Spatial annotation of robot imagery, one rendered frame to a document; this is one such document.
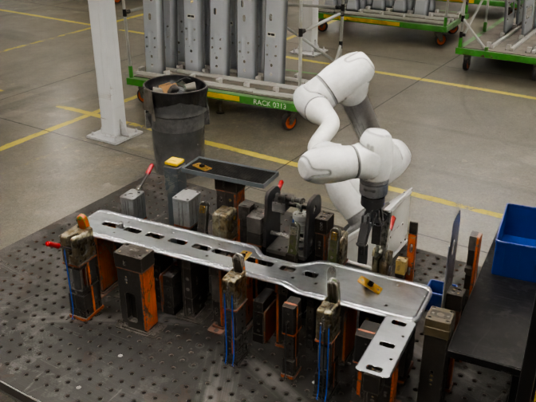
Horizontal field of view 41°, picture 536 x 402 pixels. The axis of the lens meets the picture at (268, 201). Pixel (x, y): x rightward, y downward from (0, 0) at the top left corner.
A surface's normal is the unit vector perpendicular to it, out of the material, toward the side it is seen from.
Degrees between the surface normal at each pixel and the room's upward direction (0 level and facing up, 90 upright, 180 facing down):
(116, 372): 0
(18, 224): 0
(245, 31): 87
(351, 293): 0
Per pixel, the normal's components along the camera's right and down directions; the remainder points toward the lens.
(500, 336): 0.00, -0.90
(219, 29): -0.44, 0.33
